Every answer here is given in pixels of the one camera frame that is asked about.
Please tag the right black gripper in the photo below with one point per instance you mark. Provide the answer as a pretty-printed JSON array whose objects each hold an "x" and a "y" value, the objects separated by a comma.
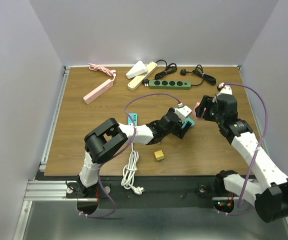
[{"x": 206, "y": 101}]

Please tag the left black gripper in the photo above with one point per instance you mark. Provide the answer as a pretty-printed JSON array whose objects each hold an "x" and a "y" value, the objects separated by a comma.
[{"x": 179, "y": 132}]

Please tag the pink cube socket adapter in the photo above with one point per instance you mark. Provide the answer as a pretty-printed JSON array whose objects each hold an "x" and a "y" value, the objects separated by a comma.
[{"x": 199, "y": 110}]

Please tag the teal triangular power strip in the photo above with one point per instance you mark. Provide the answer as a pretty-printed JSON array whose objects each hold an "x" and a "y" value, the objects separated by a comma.
[{"x": 188, "y": 121}]

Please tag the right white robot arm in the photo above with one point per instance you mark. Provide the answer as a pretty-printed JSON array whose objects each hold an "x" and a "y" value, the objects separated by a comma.
[{"x": 269, "y": 196}]

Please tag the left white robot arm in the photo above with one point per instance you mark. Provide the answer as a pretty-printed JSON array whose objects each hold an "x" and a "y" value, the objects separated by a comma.
[{"x": 103, "y": 143}]

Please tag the yellow cube plug adapter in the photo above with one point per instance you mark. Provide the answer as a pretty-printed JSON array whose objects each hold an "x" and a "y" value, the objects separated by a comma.
[{"x": 159, "y": 156}]

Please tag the teal rectangular power strip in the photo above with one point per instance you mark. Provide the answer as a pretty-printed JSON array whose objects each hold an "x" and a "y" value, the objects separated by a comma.
[{"x": 132, "y": 119}]

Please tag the green power strip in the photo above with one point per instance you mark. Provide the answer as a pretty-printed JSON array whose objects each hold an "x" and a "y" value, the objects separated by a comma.
[{"x": 172, "y": 84}]

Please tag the beige power strip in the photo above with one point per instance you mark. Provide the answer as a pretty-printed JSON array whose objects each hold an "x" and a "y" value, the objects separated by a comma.
[{"x": 137, "y": 81}]

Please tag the white triangular power strip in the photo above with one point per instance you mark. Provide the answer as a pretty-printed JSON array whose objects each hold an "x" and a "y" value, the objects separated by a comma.
[{"x": 138, "y": 69}]

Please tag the pink power strip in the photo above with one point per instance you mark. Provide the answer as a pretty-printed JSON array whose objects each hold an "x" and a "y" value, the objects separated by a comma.
[{"x": 91, "y": 96}]

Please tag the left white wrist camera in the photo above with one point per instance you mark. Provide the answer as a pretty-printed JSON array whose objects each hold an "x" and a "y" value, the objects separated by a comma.
[{"x": 182, "y": 111}]

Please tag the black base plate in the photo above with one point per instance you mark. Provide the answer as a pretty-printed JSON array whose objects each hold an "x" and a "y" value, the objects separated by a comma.
[{"x": 159, "y": 192}]

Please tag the left aluminium rail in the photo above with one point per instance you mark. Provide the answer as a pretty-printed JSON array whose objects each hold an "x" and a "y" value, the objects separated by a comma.
[{"x": 51, "y": 120}]

